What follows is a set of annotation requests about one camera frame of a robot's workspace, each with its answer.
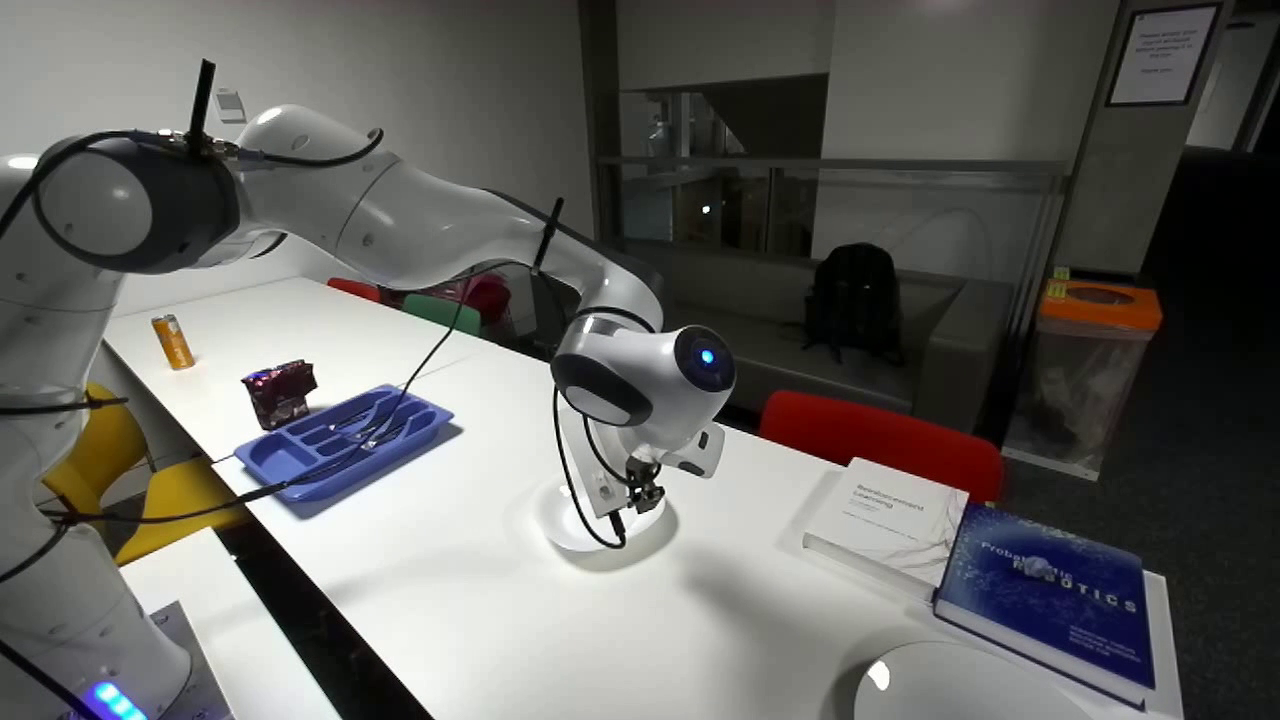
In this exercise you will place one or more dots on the wall notice poster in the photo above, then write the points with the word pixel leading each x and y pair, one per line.
pixel 1161 59

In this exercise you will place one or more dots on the purple snack bag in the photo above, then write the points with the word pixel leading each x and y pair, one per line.
pixel 282 392

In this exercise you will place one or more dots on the cutlery pieces in tray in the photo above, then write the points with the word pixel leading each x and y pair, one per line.
pixel 355 432

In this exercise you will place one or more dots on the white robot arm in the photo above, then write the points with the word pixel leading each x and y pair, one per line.
pixel 108 207

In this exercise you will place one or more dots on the orange lidded bin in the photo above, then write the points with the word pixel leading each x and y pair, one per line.
pixel 1082 365

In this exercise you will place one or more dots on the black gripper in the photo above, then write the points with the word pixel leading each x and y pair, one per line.
pixel 642 487

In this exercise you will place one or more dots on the white plate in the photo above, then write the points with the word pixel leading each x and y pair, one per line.
pixel 603 543

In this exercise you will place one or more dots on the blue hardcover book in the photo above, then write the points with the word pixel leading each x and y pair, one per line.
pixel 1053 599

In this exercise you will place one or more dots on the orange bottle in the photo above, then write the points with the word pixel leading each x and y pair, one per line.
pixel 172 340

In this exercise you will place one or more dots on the red chair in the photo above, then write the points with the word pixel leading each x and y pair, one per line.
pixel 848 431

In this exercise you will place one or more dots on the dark grey sofa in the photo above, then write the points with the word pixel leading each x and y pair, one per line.
pixel 949 328

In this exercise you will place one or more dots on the black backpack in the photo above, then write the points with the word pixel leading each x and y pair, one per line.
pixel 852 301

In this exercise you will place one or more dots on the blue cutlery tray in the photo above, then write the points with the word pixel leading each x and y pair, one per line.
pixel 307 487

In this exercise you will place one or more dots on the yellow chair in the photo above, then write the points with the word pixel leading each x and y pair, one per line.
pixel 178 496

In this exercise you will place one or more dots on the green chair middle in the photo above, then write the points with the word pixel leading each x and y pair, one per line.
pixel 442 310

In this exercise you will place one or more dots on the white book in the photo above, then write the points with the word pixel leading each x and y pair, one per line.
pixel 885 522

